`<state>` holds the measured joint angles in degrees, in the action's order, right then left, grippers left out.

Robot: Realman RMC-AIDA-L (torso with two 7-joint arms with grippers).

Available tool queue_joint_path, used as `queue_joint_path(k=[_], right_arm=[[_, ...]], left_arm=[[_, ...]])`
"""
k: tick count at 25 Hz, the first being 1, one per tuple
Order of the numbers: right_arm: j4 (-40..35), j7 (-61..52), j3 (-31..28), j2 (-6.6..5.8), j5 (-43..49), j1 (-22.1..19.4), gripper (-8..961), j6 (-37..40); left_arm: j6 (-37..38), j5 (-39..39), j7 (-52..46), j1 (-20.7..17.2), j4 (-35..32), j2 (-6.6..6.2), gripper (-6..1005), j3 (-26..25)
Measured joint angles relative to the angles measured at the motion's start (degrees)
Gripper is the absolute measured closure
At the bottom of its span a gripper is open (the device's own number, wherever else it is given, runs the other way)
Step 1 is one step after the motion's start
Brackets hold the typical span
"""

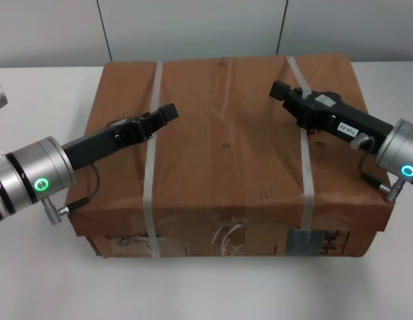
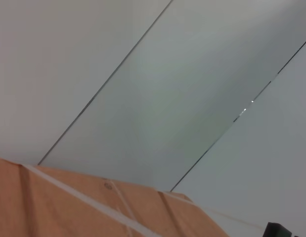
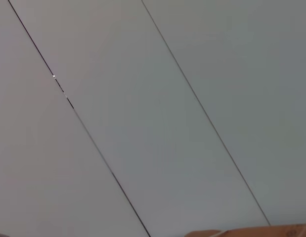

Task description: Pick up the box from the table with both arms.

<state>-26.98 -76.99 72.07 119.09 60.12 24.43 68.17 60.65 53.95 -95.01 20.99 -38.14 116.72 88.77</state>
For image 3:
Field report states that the brown cardboard box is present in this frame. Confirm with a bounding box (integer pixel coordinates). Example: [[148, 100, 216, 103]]
[[184, 223, 306, 237]]

